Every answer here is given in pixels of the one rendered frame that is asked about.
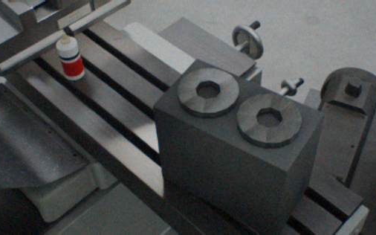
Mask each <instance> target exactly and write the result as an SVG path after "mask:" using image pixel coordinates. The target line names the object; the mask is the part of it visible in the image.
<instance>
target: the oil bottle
mask: <svg viewBox="0 0 376 235"><path fill-rule="evenodd" d="M56 47H57V50H58V53H59V59H60V62H61V65H62V68H63V71H64V73H65V77H66V78H67V79H69V80H78V79H80V78H81V77H83V75H84V74H85V69H84V67H83V63H82V58H81V55H80V51H79V48H78V45H77V41H76V40H75V39H74V38H72V37H69V36H67V35H66V34H65V32H62V37H61V38H60V40H59V41H58V42H57V44H56Z"/></svg>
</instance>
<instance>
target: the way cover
mask: <svg viewBox="0 0 376 235"><path fill-rule="evenodd" d="M5 86H6V85H5V84H4V83H0V89H1V91H0V93H1V94H0V122H1V123H0V126H1V127H0V136H1V137H0V149H1V150H0V189H6V188H18V187H40V186H45V185H51V184H53V183H55V182H57V181H59V180H60V179H62V178H64V177H66V176H68V175H70V174H72V173H73V172H75V171H77V170H80V169H82V168H83V167H86V166H87V165H89V164H90V162H89V161H88V160H87V159H86V158H85V157H84V156H82V155H81V154H80V153H79V152H77V151H76V150H75V149H74V148H73V147H72V145H70V144H69V143H68V142H67V141H66V140H65V139H64V138H62V137H61V136H60V135H59V134H58V132H56V131H55V130H54V129H53V128H52V127H51V126H49V125H47V124H46V122H45V121H44V120H43V119H42V118H40V116H38V114H37V113H35V112H33V111H32V110H31V108H30V107H29V106H28V105H26V104H25V103H24V102H23V101H22V100H21V99H20V98H18V97H17V96H16V95H15V94H14V93H13V92H12V91H11V90H10V89H9V88H8V87H7V86H6V87H5ZM5 95H6V96H5ZM10 95H11V96H12V97H11V96H10ZM6 98H7V99H6ZM7 100H8V101H7ZM8 102H9V103H8ZM8 104H9V105H8ZM11 107H12V108H11ZM3 110H4V111H3ZM31 111H32V112H31ZM5 113H6V114H7V115H6V114H5ZM17 116H18V117H17ZM31 121H33V122H31ZM9 122H10V123H11V124H9ZM32 123H33V124H32ZM38 123H39V124H38ZM17 124H18V125H17ZM18 126H19V127H18ZM36 128H37V130H36ZM41 128H42V129H41ZM39 129H41V130H39ZM22 130H23V131H22ZM29 131H30V132H29ZM45 131H47V132H46V133H45ZM2 133H4V134H2ZM29 133H30V134H29ZM49 133H50V134H49ZM17 136H18V137H17ZM48 136H50V137H49V138H48ZM51 137H52V138H51ZM33 139H34V141H33ZM4 141H5V143H4ZM23 142H24V143H23ZM38 142H39V144H38ZM25 143H27V144H26V145H25ZM50 145H51V146H50ZM30 147H31V148H30ZM40 147H41V148H40ZM45 147H47V148H45ZM52 147H53V148H52ZM57 147H58V148H57ZM20 148H21V149H20ZM63 148H64V149H63ZM11 150H12V151H11ZM5 151H6V152H5ZM40 151H41V152H40ZM16 152H17V153H16ZM49 152H51V153H49ZM74 152H75V153H74ZM6 153H7V154H6ZM23 153H24V154H23ZM12 155H13V156H12ZM57 155H59V156H57ZM61 155H62V156H61ZM4 156H5V157H4ZM25 156H26V158H25ZM46 156H47V157H48V158H47V157H46ZM69 158H71V159H69ZM31 159H32V160H31ZM59 159H60V160H59ZM23 160H24V161H23ZM25 160H26V161H25ZM43 161H44V162H43ZM75 161H76V162H79V163H76V162H75ZM5 162H6V163H5ZM23 162H24V163H23ZM20 165H21V166H20ZM57 165H58V166H57ZM32 166H33V167H32ZM39 166H40V167H39ZM10 167H11V168H10ZM8 169H9V170H8ZM54 169H55V170H54ZM20 171H21V172H20ZM23 172H25V173H23ZM8 173H9V174H8ZM54 173H55V174H54ZM11 174H12V175H11ZM25 174H26V175H25ZM38 176H39V177H38ZM20 177H21V178H20ZM17 179H18V180H19V179H20V180H19V181H18V180H17ZM22 179H23V180H24V181H23V180H22ZM31 180H32V181H31Z"/></svg>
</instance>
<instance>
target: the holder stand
mask: <svg viewBox="0 0 376 235"><path fill-rule="evenodd" d="M153 111H154V116H155V126H156V132H157V137H158V147H159V157H160V163H161V172H162V176H163V178H165V179H166V180H168V181H170V182H172V183H173V184H175V185H177V186H179V187H182V188H184V189H185V190H188V191H189V192H190V193H192V194H194V195H196V196H197V197H199V198H201V199H203V200H204V201H206V202H209V203H210V204H212V205H215V206H216V207H218V208H220V209H221V210H223V211H225V212H226V213H228V214H230V215H232V216H234V217H236V218H238V219H240V220H242V221H243V222H246V223H247V224H249V225H250V226H252V227H254V228H255V229H257V230H259V231H261V232H264V233H265V234H267V235H279V232H281V230H282V229H283V227H284V225H285V223H286V222H287V220H288V219H289V217H290V216H291V214H292V213H293V211H294V208H295V207H296V205H297V203H298V202H299V200H300V199H301V198H302V196H303V194H304V193H305V191H306V190H307V188H308V187H309V181H310V177H311V172H312V168H313V165H314V159H315V156H316V153H317V147H318V143H319V140H320V135H321V131H322V126H323V122H324V112H319V111H317V110H315V109H312V108H310V107H309V106H306V105H304V104H302V103H299V102H297V101H295V100H293V99H291V98H289V97H286V96H282V95H280V94H278V93H276V92H274V91H271V90H269V89H267V88H265V87H263V86H260V85H258V84H256V83H253V82H251V81H249V80H245V79H243V78H241V77H238V76H236V75H235V74H232V73H230V72H228V71H225V70H223V69H221V68H219V67H217V66H215V65H211V64H208V63H206V62H204V61H202V60H200V59H196V60H195V61H194V62H193V63H192V64H191V65H190V66H189V68H188V69H187V70H186V71H185V72H184V73H183V74H182V75H181V76H180V77H179V78H178V79H177V80H176V81H175V82H174V83H173V84H172V86H171V87H170V88H169V89H168V90H167V91H166V92H165V93H164V94H163V95H162V96H161V97H160V98H159V100H158V101H157V102H156V103H155V104H154V106H153Z"/></svg>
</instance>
